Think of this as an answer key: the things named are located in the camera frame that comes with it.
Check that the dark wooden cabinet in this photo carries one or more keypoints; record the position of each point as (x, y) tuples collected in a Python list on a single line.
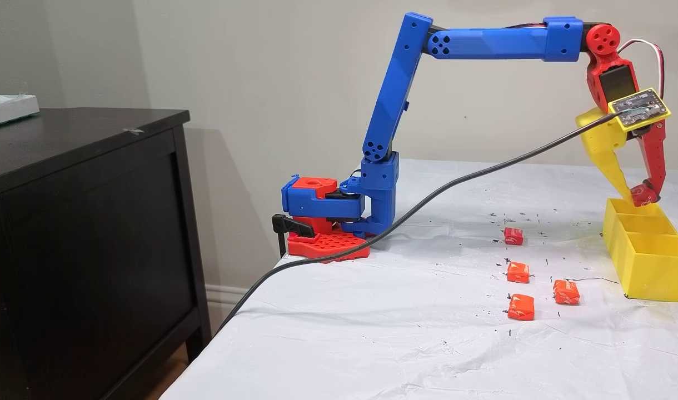
[(94, 222)]

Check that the red candy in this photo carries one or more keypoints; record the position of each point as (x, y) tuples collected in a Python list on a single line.
[(513, 236), (642, 196)]

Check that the white baseboard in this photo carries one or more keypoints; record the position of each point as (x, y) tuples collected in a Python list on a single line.
[(222, 297)]

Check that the camera board on yellow mount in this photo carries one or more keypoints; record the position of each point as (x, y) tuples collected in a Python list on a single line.
[(639, 108)]

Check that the white tablecloth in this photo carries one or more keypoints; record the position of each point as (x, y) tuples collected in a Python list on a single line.
[(372, 333)]

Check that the orange candy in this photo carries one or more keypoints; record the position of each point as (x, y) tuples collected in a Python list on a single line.
[(521, 308), (566, 292), (518, 273)]

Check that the white flat box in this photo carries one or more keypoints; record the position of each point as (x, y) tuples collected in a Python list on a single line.
[(11, 108)]

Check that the black table clamp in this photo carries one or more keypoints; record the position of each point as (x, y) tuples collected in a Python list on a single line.
[(294, 226)]

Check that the yellow three-compartment box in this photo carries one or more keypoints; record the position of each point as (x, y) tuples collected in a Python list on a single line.
[(650, 272)]

